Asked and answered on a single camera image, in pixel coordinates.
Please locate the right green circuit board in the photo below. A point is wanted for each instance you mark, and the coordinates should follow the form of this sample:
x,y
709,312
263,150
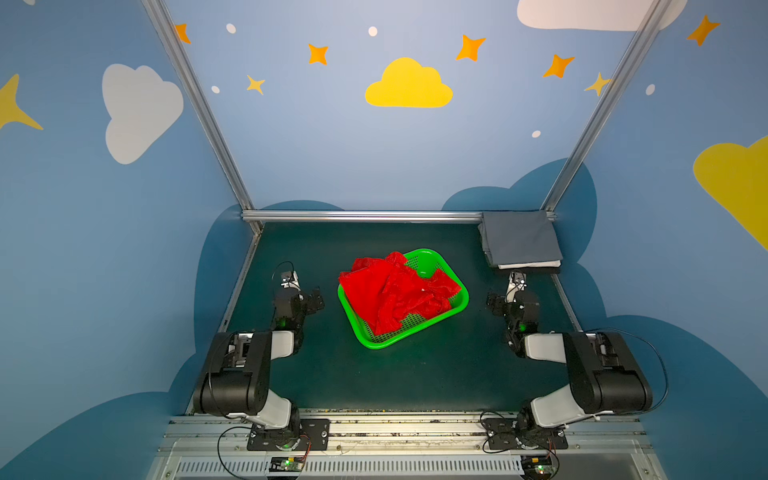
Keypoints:
x,y
537,468

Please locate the left green circuit board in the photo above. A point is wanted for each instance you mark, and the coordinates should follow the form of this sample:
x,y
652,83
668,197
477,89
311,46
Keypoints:
x,y
286,465

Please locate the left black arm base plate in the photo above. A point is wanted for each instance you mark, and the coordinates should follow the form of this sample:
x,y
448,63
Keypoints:
x,y
315,433

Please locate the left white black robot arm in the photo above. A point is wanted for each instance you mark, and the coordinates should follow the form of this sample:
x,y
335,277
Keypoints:
x,y
235,379

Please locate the rear aluminium frame bar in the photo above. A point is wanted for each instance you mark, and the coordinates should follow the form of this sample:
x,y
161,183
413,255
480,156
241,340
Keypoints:
x,y
314,216

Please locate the aluminium frame post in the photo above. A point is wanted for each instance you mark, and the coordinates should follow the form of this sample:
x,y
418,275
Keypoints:
x,y
629,63
161,20

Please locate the folded black t shirt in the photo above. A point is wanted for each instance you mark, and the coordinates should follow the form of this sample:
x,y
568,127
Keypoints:
x,y
532,270

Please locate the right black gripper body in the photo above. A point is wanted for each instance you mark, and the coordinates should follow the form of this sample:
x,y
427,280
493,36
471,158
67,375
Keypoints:
x,y
496,303

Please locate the left aluminium frame post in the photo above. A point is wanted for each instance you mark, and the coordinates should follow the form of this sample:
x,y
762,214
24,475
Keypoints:
x,y
161,20

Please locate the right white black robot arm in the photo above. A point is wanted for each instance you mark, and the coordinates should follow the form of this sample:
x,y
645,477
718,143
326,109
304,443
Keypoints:
x,y
604,377

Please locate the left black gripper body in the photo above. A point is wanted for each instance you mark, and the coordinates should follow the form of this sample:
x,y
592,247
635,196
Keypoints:
x,y
310,303

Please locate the green plastic mesh basket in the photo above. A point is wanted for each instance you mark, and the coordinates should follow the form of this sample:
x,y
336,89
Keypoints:
x,y
413,324

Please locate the folded white t shirt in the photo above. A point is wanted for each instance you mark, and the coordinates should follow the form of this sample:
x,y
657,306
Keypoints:
x,y
555,264

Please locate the right aluminium frame post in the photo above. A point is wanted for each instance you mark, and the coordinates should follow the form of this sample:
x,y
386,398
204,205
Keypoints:
x,y
629,63

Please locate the aluminium mounting rail bench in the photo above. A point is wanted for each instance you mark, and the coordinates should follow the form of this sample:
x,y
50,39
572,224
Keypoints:
x,y
366,444

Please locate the red t shirt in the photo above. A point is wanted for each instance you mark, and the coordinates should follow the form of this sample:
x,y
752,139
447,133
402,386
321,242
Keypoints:
x,y
385,292

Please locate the folded grey t shirt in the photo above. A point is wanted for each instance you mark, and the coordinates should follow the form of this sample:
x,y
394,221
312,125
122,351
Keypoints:
x,y
517,237

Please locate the green circuit board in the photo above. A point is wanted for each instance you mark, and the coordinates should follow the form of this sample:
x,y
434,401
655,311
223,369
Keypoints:
x,y
537,468
286,465

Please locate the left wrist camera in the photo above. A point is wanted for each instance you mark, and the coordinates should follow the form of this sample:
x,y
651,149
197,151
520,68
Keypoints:
x,y
289,280

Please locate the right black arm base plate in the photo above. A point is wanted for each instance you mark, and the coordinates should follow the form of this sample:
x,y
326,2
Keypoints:
x,y
504,434

